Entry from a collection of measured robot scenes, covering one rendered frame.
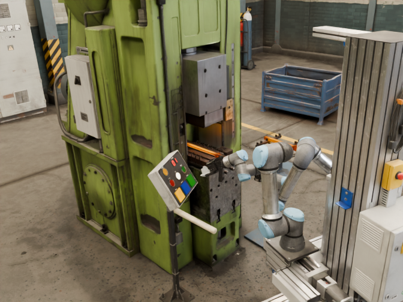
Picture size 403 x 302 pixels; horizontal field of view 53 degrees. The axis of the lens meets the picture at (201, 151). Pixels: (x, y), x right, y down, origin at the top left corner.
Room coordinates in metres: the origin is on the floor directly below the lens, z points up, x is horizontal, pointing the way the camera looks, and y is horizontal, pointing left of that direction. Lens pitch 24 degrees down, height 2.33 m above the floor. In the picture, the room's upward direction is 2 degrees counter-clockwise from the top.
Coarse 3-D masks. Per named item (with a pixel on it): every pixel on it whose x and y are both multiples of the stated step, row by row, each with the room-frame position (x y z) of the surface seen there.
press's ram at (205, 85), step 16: (192, 64) 2.78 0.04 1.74; (208, 64) 2.82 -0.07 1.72; (224, 64) 2.94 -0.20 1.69; (192, 80) 2.79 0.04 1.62; (208, 80) 2.82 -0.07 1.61; (224, 80) 2.94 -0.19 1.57; (192, 96) 2.80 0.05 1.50; (208, 96) 2.82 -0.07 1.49; (224, 96) 2.94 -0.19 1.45; (192, 112) 2.80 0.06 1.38; (208, 112) 2.81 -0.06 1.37
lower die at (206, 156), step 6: (198, 144) 3.11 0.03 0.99; (192, 150) 3.00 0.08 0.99; (198, 150) 2.98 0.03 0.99; (210, 150) 2.98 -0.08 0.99; (216, 150) 2.97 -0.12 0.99; (192, 156) 2.90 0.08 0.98; (204, 156) 2.87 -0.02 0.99; (210, 156) 2.87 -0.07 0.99; (198, 162) 2.85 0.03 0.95; (204, 162) 2.80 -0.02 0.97
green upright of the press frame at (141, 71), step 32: (128, 0) 2.85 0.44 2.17; (128, 32) 2.87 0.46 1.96; (160, 32) 2.72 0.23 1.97; (128, 64) 2.97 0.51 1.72; (160, 64) 2.70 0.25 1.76; (128, 96) 2.96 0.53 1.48; (160, 96) 2.69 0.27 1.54; (128, 128) 2.94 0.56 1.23; (160, 128) 2.67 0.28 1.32; (160, 160) 2.68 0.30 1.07; (160, 224) 2.73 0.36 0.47; (160, 256) 2.76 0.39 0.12; (192, 256) 2.83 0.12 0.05
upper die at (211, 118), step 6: (186, 114) 2.92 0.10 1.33; (192, 114) 2.88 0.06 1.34; (204, 114) 2.79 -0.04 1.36; (210, 114) 2.83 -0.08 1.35; (216, 114) 2.88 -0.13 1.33; (222, 114) 2.92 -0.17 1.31; (186, 120) 2.93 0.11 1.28; (192, 120) 2.88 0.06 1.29; (198, 120) 2.83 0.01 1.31; (204, 120) 2.78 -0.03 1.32; (210, 120) 2.83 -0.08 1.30; (216, 120) 2.87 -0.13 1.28; (204, 126) 2.78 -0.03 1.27
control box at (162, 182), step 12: (168, 156) 2.49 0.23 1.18; (180, 156) 2.53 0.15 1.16; (156, 168) 2.31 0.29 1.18; (168, 168) 2.34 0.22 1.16; (180, 168) 2.44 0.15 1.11; (156, 180) 2.24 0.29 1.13; (168, 180) 2.27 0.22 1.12; (180, 180) 2.36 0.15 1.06; (168, 192) 2.21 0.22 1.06; (168, 204) 2.22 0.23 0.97; (180, 204) 2.21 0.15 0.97
